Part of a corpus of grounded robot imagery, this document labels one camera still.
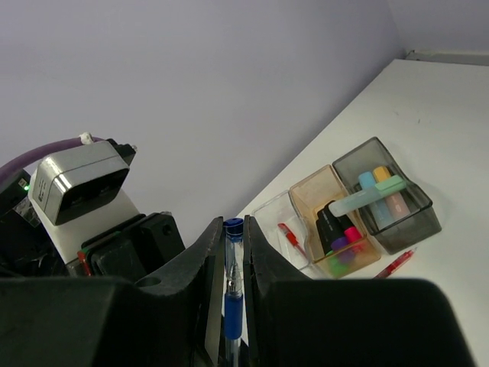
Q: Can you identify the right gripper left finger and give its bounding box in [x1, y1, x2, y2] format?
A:
[1, 217, 224, 366]

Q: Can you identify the grey translucent container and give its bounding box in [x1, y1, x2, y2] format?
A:
[333, 137, 442, 255]

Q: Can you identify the clear plastic container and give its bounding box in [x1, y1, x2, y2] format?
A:
[251, 190, 321, 279]

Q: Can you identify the purple marker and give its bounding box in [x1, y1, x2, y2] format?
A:
[315, 208, 355, 267]

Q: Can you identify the orange pastel marker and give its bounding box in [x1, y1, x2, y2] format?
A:
[372, 165, 412, 219]

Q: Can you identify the blue ballpoint pen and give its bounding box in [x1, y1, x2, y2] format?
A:
[224, 218, 244, 366]

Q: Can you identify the light green marker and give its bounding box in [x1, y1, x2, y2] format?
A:
[330, 175, 407, 217]

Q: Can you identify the red gel pen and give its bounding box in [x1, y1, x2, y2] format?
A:
[374, 248, 417, 279]

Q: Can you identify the light blue marker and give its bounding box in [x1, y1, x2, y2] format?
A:
[358, 171, 393, 229]

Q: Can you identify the red pen clear barrel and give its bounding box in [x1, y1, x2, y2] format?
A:
[277, 222, 306, 258]

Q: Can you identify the green black highlighter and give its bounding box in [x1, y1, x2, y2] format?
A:
[325, 250, 354, 278]

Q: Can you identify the pink black highlighter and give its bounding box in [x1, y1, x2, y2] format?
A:
[325, 200, 362, 243]

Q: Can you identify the orange translucent container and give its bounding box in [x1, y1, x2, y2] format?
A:
[290, 165, 381, 279]

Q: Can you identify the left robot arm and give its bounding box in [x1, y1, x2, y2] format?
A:
[1, 171, 185, 282]

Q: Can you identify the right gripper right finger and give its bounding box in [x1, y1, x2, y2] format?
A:
[243, 216, 474, 366]

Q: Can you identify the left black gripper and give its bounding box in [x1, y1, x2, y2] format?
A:
[66, 212, 185, 283]

